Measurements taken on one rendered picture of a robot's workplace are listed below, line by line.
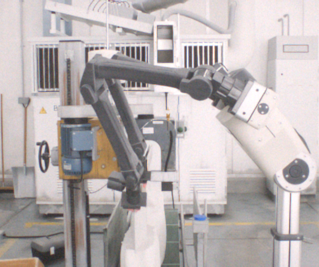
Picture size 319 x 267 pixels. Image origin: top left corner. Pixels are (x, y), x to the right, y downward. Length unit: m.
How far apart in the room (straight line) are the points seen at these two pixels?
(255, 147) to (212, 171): 3.62
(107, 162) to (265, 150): 1.05
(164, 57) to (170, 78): 3.55
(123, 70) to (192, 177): 3.78
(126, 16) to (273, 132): 3.48
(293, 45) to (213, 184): 2.08
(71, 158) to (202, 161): 3.07
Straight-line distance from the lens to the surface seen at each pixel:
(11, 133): 6.78
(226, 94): 1.36
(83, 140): 2.11
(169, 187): 2.37
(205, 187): 5.17
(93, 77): 1.47
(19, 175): 6.56
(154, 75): 1.41
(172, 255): 3.11
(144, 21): 4.81
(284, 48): 5.93
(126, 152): 1.61
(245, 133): 1.52
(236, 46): 5.43
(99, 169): 2.38
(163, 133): 2.32
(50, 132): 5.25
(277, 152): 1.59
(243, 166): 6.51
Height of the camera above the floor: 1.50
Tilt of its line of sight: 5 degrees down
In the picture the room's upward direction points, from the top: 1 degrees counter-clockwise
